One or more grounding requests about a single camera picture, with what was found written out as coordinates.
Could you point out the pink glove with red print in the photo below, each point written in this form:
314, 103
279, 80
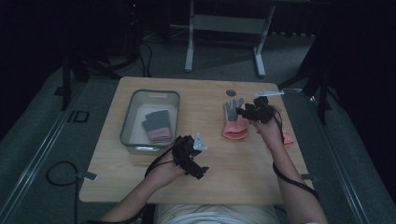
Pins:
288, 138

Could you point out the person's right hand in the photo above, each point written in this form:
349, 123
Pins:
269, 132

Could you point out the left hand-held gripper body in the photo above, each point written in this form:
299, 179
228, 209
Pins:
183, 151

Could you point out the grey tab on table edge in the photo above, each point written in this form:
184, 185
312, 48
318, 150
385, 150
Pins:
90, 176
308, 177

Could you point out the pink glove with grey palm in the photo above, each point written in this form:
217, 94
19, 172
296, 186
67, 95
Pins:
235, 130

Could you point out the clear plastic storage bin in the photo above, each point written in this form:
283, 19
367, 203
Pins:
126, 130

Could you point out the black tripod stand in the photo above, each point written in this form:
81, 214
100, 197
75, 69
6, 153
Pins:
66, 87
322, 102

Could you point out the white metal desk frame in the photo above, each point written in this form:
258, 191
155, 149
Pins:
230, 24

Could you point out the person's white shirt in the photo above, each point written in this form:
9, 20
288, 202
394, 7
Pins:
214, 216

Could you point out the person's left hand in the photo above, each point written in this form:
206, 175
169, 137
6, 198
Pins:
163, 172

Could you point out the grey fingerless glove pink cuff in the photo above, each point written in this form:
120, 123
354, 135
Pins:
162, 140
157, 121

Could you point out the metal floor rail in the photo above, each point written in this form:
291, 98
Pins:
35, 158
355, 199

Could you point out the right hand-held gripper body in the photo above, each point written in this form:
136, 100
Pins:
261, 112

